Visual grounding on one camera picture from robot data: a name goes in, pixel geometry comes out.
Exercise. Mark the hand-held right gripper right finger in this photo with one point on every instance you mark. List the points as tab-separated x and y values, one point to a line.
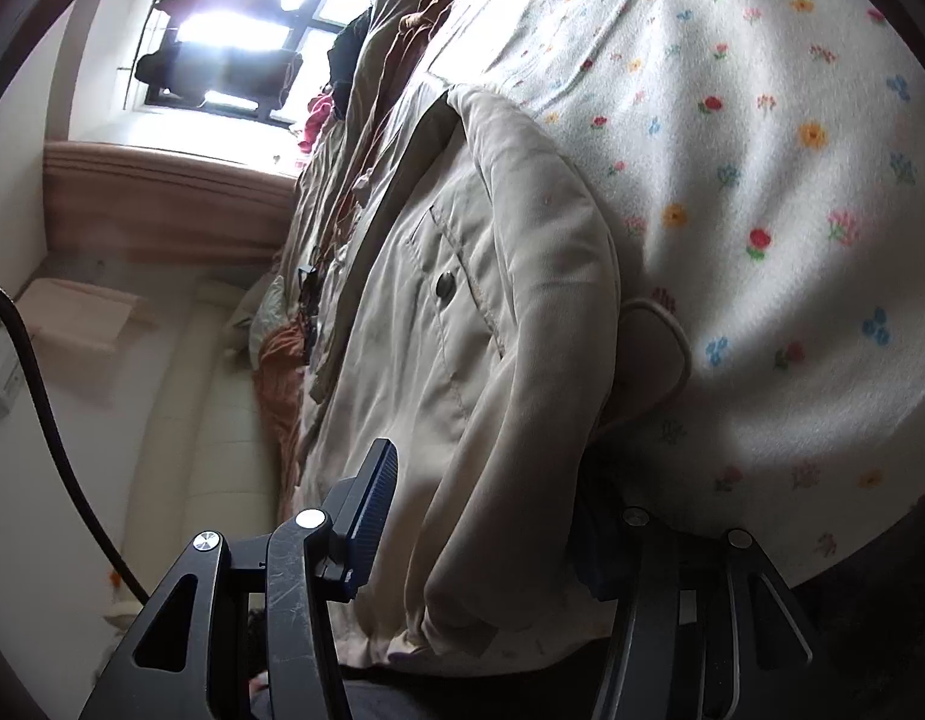
601	570

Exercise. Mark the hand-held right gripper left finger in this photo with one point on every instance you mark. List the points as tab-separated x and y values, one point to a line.
372	510

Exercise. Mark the beige zip jacket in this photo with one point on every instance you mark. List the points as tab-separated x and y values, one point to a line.
507	315

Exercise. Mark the black crumpled clothes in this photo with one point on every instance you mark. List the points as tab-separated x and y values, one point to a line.
350	52

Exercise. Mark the brown blanket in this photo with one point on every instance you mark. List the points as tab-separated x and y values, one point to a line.
278	375

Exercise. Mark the cream padded headboard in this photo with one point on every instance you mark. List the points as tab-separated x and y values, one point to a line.
207	427

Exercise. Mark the small dark clothing item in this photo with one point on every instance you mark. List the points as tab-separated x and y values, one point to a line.
310	300

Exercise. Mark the pale pillow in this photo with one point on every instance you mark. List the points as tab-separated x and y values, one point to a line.
271	315

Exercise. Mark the cream hanging cloth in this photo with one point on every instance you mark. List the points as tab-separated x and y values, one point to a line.
79	307

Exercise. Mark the pink curtain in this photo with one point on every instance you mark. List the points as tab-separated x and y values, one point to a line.
169	195

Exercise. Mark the pink garment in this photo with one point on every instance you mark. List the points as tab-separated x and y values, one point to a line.
316	120

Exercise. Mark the white floral bed sheet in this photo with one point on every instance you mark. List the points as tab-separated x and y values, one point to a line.
770	202

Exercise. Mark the dark framed window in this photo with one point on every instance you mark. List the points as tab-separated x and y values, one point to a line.
229	30

